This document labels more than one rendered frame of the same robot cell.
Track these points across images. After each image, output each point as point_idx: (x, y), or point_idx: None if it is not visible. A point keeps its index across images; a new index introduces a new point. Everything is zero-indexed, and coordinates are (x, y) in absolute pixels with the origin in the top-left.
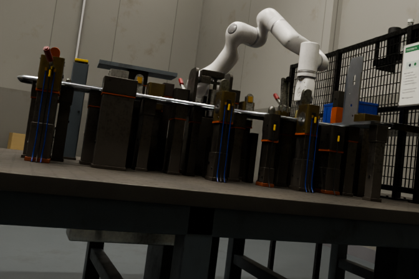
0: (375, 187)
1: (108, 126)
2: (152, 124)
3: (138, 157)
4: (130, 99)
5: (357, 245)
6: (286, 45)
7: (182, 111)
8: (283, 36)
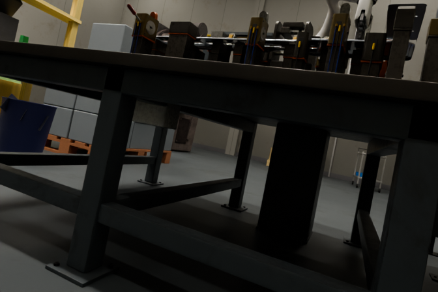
0: None
1: (169, 56)
2: (216, 60)
3: None
4: (184, 36)
5: (267, 116)
6: None
7: (238, 47)
8: None
